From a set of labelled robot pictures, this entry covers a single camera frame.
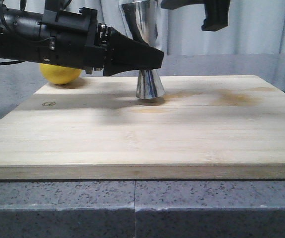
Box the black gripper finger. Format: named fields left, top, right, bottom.
left=160, top=0, right=204, bottom=9
left=201, top=0, right=230, bottom=31
left=103, top=27, right=164, bottom=76

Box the steel double jigger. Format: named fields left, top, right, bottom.
left=118, top=0, right=165, bottom=100

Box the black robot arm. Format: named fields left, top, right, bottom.
left=0, top=0, right=164, bottom=76

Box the grey curtain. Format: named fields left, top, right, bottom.
left=0, top=0, right=285, bottom=58

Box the yellow lemon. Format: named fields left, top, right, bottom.
left=39, top=64, right=82, bottom=85

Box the light wooden cutting board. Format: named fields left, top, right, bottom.
left=0, top=75, right=285, bottom=179

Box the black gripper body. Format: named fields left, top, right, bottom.
left=37, top=7, right=112, bottom=75

